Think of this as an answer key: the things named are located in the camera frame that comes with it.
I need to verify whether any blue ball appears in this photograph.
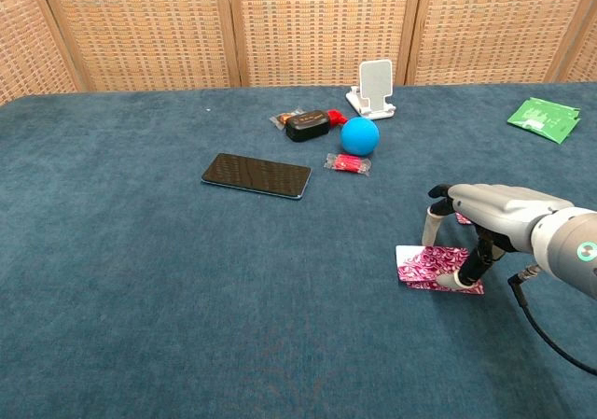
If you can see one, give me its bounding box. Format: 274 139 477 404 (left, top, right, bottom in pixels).
340 116 381 156

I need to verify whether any black glossy case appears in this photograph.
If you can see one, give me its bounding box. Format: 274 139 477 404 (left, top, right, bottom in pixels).
285 109 333 143

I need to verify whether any red candy in clear wrapper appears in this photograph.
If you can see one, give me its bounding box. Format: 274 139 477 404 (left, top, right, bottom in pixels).
324 152 372 177

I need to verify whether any green sachet packet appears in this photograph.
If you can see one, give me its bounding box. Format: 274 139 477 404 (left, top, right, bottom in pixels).
507 97 581 143
559 109 582 145

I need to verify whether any woven rattan screen panel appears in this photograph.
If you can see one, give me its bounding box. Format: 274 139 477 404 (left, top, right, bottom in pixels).
25 0 242 93
227 0 424 88
0 0 78 106
405 0 597 87
543 0 597 84

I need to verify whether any orange snack packet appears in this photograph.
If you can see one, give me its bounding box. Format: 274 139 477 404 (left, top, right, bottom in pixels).
269 107 305 132

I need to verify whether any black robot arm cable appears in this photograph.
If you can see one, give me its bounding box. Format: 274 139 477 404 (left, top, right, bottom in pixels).
507 264 597 376

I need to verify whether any black smartphone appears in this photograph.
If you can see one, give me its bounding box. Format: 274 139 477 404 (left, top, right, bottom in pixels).
201 152 312 202

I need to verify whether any white folding phone stand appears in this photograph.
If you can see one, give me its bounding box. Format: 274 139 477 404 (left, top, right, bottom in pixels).
345 58 397 121

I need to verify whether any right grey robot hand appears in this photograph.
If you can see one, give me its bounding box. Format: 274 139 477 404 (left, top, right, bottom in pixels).
421 183 576 290

